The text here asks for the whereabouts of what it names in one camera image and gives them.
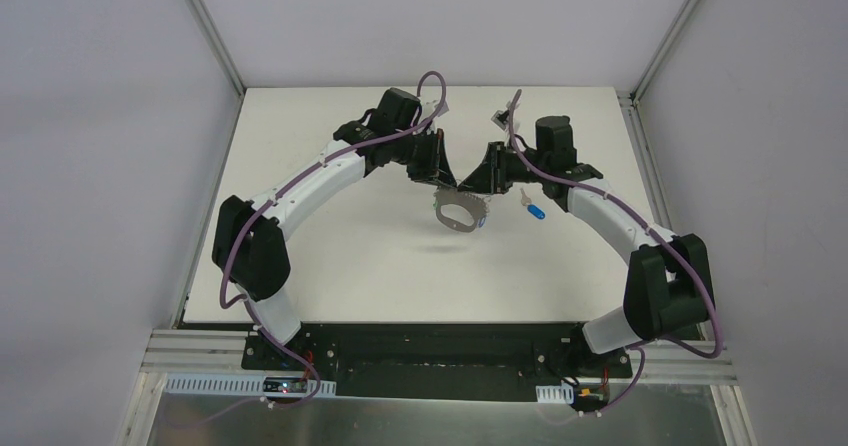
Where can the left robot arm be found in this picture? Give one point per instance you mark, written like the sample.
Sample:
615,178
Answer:
251,235

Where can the blue tagged key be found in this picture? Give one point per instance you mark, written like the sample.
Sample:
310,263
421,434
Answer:
530,206

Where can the keyring with keys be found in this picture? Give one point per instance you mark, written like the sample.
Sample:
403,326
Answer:
460,211

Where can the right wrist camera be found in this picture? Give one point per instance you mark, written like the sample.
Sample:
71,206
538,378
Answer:
504,120

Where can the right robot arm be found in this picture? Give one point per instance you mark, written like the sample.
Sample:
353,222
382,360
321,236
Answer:
668,284

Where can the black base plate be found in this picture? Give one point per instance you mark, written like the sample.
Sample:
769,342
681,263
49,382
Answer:
503,362

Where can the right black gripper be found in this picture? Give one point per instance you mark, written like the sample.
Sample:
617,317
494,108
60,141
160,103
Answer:
494,167

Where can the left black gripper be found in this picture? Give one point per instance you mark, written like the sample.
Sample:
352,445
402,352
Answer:
432,157

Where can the aluminium frame rail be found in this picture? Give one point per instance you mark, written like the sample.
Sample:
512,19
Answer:
175,350

